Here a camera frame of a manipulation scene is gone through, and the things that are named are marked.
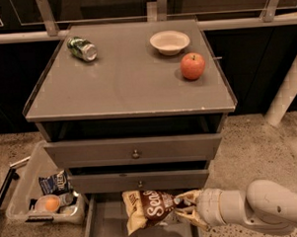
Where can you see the bottom grey drawer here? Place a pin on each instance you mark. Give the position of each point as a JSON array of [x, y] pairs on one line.
[[107, 217]]

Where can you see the clear plastic bin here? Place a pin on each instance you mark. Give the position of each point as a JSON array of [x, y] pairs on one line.
[[21, 205]]

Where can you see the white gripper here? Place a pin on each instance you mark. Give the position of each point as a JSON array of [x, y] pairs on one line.
[[209, 205]]

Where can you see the top grey drawer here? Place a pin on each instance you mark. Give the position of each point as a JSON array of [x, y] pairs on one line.
[[133, 151]]

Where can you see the metal railing frame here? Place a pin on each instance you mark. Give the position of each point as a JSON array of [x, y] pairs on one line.
[[41, 20]]

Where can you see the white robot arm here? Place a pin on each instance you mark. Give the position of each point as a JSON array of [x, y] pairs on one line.
[[251, 189]]

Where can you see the blue chip bag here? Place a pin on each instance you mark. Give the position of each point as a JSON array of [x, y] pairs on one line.
[[55, 184]]

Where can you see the grey drawer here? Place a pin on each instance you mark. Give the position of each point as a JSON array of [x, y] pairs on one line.
[[107, 217], [133, 151], [174, 176]]

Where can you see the middle grey drawer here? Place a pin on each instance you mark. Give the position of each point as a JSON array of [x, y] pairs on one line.
[[174, 176]]

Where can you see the white paper bowl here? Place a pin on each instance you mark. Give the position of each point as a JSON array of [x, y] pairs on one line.
[[170, 42]]

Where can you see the grey drawer cabinet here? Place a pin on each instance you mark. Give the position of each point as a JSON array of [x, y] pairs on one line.
[[128, 79]]

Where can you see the green soda can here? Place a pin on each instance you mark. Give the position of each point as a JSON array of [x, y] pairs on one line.
[[82, 48]]

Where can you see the orange fruit cup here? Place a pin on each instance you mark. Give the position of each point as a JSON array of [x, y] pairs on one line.
[[50, 203]]

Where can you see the red apple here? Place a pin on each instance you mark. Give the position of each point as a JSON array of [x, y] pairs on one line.
[[192, 66]]

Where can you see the brown chip bag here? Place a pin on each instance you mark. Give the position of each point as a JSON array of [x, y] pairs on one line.
[[147, 208]]

